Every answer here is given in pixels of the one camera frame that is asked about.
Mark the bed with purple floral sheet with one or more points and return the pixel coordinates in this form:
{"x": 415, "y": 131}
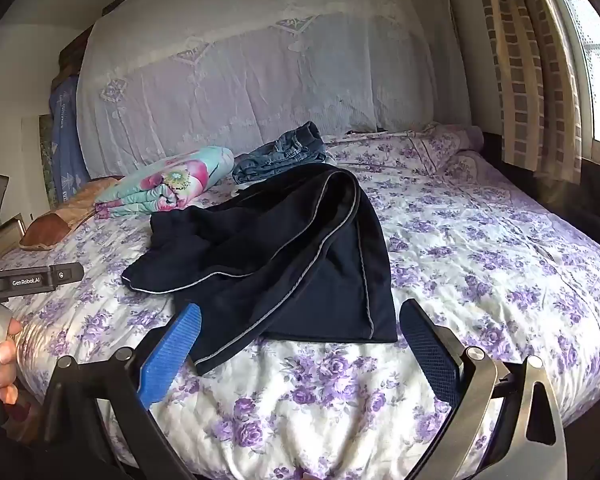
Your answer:
{"x": 480, "y": 270}

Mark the floral teal pink pillow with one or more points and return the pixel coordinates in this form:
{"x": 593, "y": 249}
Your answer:
{"x": 180, "y": 177}

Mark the navy pants with grey piping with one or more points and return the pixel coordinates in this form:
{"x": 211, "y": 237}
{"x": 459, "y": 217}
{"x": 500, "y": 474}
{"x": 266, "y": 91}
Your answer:
{"x": 280, "y": 250}

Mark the blue denim jeans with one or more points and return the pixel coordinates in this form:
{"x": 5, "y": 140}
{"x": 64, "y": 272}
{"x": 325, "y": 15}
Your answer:
{"x": 280, "y": 155}

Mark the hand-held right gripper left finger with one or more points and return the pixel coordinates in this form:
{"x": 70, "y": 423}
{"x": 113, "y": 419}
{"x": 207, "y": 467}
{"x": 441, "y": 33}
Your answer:
{"x": 172, "y": 355}

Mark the green wall poster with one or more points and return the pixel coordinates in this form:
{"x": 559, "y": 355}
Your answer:
{"x": 46, "y": 160}

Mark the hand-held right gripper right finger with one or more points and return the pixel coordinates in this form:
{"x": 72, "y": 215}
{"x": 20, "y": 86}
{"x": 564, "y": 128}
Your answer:
{"x": 430, "y": 355}

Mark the white lace cover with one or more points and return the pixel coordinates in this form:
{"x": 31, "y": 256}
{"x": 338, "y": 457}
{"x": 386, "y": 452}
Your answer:
{"x": 260, "y": 60}

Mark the beige checked curtain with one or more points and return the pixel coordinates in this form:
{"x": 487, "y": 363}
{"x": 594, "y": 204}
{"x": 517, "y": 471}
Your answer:
{"x": 530, "y": 70}

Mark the brown cloth bundle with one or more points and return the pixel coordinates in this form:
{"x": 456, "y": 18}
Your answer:
{"x": 75, "y": 55}

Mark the person's left hand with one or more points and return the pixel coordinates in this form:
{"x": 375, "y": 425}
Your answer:
{"x": 4, "y": 354}

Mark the brown pillow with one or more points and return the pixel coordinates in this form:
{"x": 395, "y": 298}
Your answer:
{"x": 55, "y": 222}

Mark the blue printed bag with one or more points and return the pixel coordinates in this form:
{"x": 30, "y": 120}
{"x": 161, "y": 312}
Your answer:
{"x": 67, "y": 140}

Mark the light wooden frame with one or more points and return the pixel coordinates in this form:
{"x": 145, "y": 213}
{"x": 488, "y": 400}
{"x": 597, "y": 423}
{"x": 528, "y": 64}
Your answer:
{"x": 7, "y": 235}

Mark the purple floral pillow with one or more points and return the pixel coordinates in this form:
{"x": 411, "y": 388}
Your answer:
{"x": 445, "y": 147}

